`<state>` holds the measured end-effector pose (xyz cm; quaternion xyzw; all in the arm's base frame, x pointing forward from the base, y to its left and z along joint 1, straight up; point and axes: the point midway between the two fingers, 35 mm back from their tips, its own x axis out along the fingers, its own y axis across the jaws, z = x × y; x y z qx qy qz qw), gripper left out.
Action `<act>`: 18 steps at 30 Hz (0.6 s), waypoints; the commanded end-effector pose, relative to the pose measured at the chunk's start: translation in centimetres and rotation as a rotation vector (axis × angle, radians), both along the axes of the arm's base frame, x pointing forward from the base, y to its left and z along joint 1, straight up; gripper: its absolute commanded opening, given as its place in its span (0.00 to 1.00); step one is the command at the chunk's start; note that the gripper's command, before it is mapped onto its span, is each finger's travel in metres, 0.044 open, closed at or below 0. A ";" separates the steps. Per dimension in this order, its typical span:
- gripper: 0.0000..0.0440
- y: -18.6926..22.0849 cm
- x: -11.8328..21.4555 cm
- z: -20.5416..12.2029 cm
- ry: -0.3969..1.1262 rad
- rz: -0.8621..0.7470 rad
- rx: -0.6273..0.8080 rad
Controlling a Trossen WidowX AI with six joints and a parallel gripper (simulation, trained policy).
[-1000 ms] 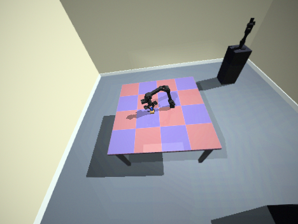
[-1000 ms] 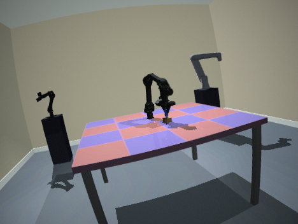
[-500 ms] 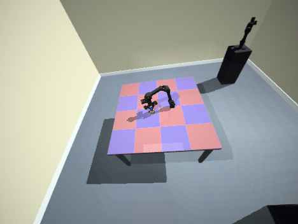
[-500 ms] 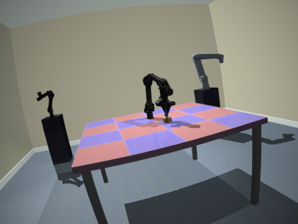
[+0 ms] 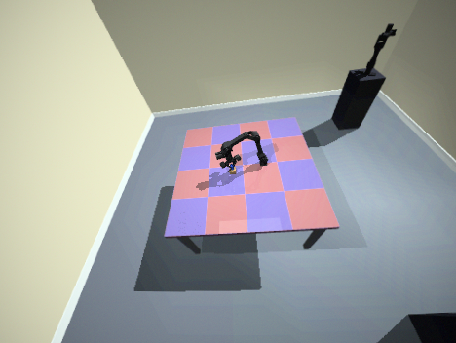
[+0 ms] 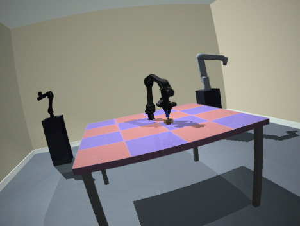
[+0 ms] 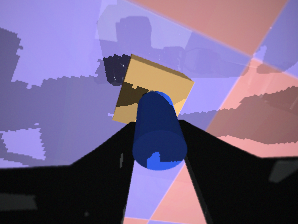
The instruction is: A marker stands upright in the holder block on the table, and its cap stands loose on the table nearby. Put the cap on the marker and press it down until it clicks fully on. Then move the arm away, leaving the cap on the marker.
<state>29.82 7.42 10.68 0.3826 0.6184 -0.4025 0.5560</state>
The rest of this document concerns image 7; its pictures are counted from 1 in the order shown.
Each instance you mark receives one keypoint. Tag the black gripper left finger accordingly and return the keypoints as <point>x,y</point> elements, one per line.
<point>94,188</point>

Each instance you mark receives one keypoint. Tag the tan rectangular block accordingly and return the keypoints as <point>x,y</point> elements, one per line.
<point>143,76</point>

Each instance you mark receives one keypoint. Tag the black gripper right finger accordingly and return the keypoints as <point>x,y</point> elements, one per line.
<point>232,185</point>

